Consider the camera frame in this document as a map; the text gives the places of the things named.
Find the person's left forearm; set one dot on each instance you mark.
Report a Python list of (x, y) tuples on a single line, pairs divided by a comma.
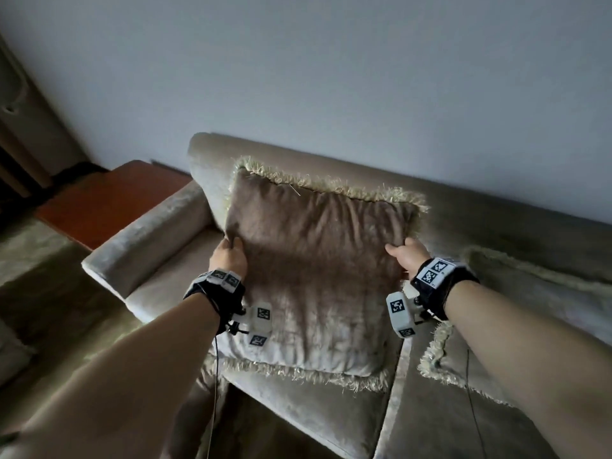
[(124, 377)]

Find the person's right thumb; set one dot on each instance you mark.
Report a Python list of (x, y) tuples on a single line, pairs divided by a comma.
[(395, 250)]

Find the brown fringed cushion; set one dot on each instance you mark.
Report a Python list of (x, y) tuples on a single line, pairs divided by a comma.
[(315, 272)]

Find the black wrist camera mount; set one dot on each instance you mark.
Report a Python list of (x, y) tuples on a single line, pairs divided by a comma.
[(229, 301), (432, 286)]

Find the person's left thumb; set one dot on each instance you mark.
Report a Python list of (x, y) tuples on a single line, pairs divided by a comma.
[(236, 243)]

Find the person's right forearm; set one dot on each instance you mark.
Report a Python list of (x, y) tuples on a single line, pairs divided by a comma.
[(526, 348)]

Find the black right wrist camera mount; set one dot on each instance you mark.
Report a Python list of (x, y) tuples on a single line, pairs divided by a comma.
[(432, 286)]

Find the reddish wooden side table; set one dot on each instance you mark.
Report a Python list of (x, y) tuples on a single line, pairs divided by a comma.
[(105, 200)]

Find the person's right hand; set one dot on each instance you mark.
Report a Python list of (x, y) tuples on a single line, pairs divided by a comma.
[(412, 255)]

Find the beige fringed cushion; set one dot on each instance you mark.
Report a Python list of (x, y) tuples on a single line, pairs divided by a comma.
[(550, 291)]

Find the beige velvet sofa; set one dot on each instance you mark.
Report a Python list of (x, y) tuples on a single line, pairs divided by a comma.
[(153, 234)]

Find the wooden cabinet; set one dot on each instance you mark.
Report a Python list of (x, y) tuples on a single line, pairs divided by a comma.
[(28, 133)]

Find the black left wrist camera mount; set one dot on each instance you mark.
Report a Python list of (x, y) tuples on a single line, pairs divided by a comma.
[(229, 301)]

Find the person's left hand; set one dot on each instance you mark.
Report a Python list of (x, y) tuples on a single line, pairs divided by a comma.
[(228, 260)]

